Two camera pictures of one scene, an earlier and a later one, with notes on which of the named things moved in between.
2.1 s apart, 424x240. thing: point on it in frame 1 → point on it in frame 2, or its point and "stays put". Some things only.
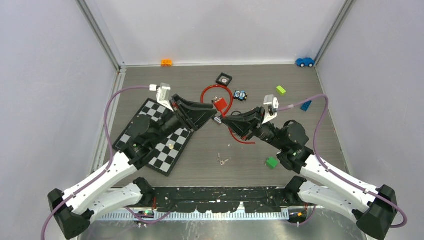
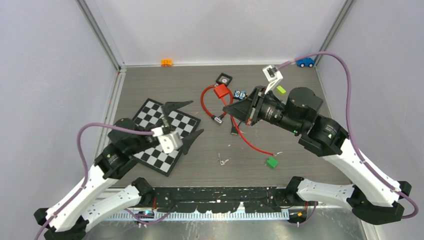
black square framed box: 224,79 stays put
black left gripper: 194,114 → 169,107
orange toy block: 166,62 stays put
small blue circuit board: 240,95 stays put
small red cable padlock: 220,104 → 233,124
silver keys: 222,162 stays put
